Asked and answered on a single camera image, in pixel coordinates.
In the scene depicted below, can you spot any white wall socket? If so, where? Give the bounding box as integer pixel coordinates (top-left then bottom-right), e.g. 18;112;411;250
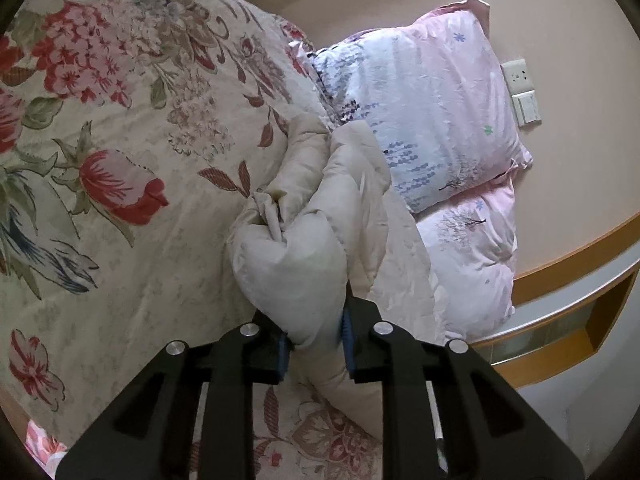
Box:
501;58;535;96

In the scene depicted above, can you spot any white wall switch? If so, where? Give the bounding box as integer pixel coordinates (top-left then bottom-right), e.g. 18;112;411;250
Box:
512;90;541;127

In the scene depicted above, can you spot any floral bed quilt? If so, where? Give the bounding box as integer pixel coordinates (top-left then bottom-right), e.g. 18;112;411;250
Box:
1;0;383;479

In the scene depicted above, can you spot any beige quilted down jacket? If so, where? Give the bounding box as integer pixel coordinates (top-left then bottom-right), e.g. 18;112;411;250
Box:
228;114;448;438

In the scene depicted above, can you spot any pink tree print pillow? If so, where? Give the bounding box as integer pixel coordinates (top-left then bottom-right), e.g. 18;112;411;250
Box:
416;171;518;340

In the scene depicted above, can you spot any pink lavender print pillow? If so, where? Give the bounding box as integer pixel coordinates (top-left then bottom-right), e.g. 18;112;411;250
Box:
308;0;533;214

